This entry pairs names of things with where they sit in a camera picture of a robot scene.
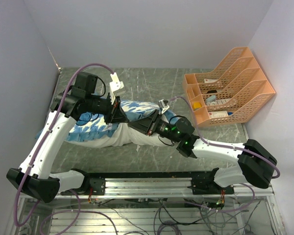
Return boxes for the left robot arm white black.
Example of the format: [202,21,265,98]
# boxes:
[6,72,128,203]

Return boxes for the aluminium rail frame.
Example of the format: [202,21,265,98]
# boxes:
[17,177,275,199]

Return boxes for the loose cables under frame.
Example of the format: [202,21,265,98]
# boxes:
[71,197,255,235]

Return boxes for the white pillow insert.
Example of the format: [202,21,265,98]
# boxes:
[70,123,174,148]

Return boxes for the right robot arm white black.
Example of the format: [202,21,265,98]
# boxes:
[128,110,279,194]

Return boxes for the purple camera cable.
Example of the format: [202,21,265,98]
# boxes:
[169,95,281,178]
[13,63,116,228]

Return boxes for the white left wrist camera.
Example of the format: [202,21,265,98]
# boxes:
[109,72,126,98]

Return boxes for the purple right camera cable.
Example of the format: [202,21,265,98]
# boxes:
[169,95,281,178]

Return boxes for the white box in back slot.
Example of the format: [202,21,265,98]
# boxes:
[203,79,217,84]

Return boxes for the orange plastic file organizer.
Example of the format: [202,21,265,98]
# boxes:
[183,47,275,127]

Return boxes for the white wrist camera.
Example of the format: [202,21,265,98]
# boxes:
[158,99,170,115]
[109,72,126,98]

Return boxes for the light blue stapler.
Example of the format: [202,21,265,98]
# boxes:
[205,95,216,103]

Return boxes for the white red box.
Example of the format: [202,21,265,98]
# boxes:
[208,111,228,118]

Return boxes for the yellow object in organizer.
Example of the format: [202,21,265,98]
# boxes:
[192,102,202,111]

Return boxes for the blue houndstooth bear pillowcase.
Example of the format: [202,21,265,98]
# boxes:
[35,99,179,142]

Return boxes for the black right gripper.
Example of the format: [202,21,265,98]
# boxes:
[128,109,181,143]

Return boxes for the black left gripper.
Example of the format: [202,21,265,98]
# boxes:
[86,92,130,125]

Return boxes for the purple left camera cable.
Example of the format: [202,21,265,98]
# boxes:
[13,63,116,228]

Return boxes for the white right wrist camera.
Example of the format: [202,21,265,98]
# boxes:
[158,99,170,115]

